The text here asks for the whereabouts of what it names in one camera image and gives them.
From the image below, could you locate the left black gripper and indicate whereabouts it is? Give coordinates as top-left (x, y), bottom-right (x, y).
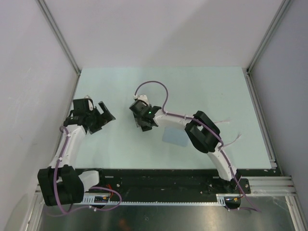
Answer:
top-left (86, 102), bottom-right (115, 134)

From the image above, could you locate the light blue cleaning cloth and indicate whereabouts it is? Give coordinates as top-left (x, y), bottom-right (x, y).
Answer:
top-left (162, 127), bottom-right (189, 147)

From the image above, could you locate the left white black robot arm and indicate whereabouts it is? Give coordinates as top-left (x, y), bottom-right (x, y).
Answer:
top-left (38, 97), bottom-right (115, 206)

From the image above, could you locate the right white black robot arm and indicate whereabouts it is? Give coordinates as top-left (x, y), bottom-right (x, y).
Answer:
top-left (129, 100), bottom-right (240, 193)

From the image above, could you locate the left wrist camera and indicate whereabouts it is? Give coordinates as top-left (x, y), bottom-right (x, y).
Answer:
top-left (84, 95), bottom-right (94, 111)

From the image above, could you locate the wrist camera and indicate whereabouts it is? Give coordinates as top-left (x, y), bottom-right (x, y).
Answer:
top-left (133, 94), bottom-right (150, 105)
top-left (84, 95), bottom-right (94, 111)

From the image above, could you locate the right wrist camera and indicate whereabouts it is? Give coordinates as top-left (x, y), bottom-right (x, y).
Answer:
top-left (133, 94), bottom-right (150, 105)

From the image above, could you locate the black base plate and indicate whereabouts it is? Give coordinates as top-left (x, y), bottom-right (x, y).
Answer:
top-left (49, 168), bottom-right (281, 196)

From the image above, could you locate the white slotted cable duct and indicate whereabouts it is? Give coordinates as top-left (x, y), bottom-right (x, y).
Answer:
top-left (81, 193), bottom-right (229, 207)

